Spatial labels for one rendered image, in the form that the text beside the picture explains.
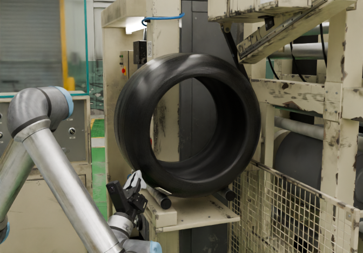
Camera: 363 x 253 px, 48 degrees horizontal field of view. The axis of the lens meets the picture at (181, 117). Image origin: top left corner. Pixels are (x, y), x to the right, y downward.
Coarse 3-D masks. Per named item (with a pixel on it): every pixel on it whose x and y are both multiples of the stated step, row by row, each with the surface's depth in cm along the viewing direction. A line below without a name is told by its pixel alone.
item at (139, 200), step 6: (126, 192) 143; (132, 192) 141; (126, 198) 141; (132, 198) 140; (138, 198) 144; (144, 198) 145; (132, 204) 141; (138, 204) 142; (132, 210) 142; (138, 210) 144; (144, 210) 144; (126, 216) 136; (132, 216) 141; (132, 222) 140
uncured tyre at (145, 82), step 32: (160, 64) 154; (192, 64) 153; (224, 64) 160; (128, 96) 154; (160, 96) 150; (224, 96) 190; (256, 96) 168; (128, 128) 151; (224, 128) 192; (256, 128) 166; (128, 160) 157; (160, 160) 187; (192, 160) 190; (224, 160) 186; (160, 192) 162; (192, 192) 161
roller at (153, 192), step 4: (148, 188) 176; (152, 188) 172; (152, 192) 169; (156, 192) 167; (152, 196) 170; (156, 196) 164; (160, 196) 161; (164, 196) 160; (156, 200) 164; (160, 200) 159; (164, 200) 157; (168, 200) 158; (160, 204) 158; (164, 204) 158; (168, 204) 158; (164, 208) 158; (168, 208) 159
